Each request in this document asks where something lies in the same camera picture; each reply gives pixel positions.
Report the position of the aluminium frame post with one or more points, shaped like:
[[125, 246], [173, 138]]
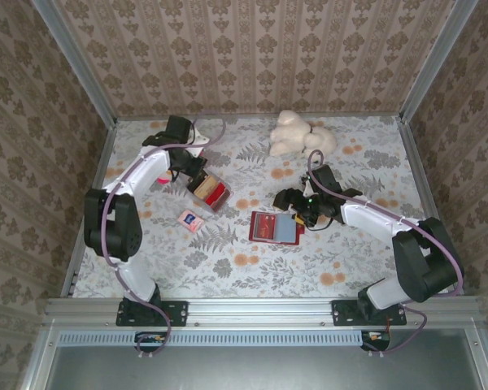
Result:
[[78, 61], [435, 61]]

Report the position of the clear plastic box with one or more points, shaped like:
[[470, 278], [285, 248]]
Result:
[[221, 205]]

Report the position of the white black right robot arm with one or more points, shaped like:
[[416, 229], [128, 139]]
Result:
[[374, 217]]

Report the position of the pink striped plush doll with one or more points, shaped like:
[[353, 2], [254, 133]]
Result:
[[164, 180]]

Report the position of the red leather card holder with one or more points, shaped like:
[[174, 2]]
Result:
[[286, 232]]

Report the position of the pink patterned card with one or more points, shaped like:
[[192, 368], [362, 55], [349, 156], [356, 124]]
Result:
[[191, 220]]

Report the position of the floral patterned table cover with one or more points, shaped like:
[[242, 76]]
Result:
[[268, 276]]

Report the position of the grey metal panel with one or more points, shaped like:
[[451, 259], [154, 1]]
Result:
[[248, 369]]

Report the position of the wide aluminium frame rail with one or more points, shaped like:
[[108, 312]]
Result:
[[260, 310]]

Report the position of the red credit card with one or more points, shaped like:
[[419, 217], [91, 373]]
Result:
[[217, 194], [265, 227]]

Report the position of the small black connector box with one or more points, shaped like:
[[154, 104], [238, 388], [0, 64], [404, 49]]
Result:
[[146, 338], [376, 341]]

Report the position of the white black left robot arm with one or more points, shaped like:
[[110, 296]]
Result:
[[146, 170]]

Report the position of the white plush dog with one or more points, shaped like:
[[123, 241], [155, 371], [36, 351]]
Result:
[[293, 138]]

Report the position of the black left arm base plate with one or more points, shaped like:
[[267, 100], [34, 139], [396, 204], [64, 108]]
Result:
[[179, 313]]

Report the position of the beige credit card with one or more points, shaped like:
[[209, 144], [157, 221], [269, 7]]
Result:
[[206, 189]]

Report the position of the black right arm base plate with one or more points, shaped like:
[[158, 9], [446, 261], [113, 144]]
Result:
[[341, 313]]

